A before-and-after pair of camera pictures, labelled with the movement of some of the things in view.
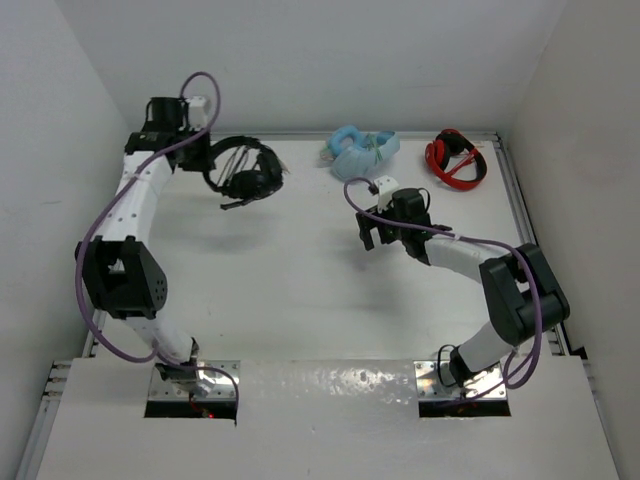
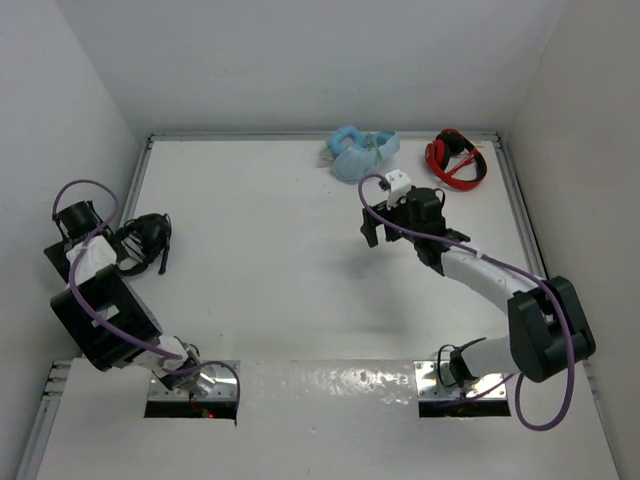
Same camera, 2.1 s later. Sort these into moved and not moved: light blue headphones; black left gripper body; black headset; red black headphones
Moved: black left gripper body; black headset
Not moved: light blue headphones; red black headphones
